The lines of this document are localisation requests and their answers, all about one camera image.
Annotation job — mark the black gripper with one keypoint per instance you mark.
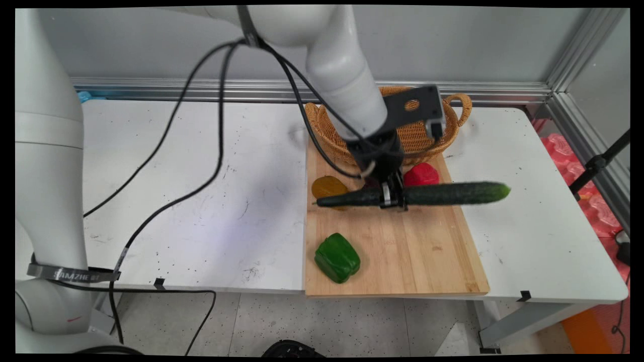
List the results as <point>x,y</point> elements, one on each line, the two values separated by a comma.
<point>380,153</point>

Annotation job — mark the long dark green cucumber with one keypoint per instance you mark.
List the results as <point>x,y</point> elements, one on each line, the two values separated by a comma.
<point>453,193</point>

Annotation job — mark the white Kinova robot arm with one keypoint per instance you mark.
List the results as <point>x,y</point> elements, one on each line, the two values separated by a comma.
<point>342,65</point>

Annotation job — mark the red bell pepper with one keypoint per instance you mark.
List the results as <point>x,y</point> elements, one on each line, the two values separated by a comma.
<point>421,175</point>

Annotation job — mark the light wooden cutting board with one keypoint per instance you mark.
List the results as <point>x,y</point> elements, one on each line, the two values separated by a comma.
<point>402,251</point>

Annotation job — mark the yellow bell pepper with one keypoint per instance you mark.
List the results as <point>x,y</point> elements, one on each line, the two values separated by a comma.
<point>327,186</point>

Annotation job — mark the green bell pepper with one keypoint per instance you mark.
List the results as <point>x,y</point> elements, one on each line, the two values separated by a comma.
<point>337,259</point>

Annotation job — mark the small black tape piece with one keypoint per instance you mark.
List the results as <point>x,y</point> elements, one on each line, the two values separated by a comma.
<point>524,295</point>
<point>159,284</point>

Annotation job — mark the round black object on floor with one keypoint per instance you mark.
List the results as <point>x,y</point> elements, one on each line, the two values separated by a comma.
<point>292,349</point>

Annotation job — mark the black tripod stand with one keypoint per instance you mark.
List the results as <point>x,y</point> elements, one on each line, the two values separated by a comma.
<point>596,163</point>

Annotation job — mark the red foam puzzle mats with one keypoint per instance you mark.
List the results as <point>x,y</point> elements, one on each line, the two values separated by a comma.
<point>598,216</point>

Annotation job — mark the small black device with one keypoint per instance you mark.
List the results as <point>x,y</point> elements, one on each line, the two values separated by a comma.
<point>624,249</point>

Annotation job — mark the orange floor mat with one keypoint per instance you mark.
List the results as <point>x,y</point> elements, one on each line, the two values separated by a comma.
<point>586,332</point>

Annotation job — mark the small blue object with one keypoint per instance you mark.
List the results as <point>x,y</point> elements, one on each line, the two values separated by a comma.
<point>85,95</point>

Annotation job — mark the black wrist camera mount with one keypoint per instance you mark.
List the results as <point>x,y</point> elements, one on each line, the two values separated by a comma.
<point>402,115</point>

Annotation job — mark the aluminium profile frame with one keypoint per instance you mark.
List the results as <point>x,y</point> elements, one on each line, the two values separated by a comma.
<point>302,90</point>

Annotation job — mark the white table leg frame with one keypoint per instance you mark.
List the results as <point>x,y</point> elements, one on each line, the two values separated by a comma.
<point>523,322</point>

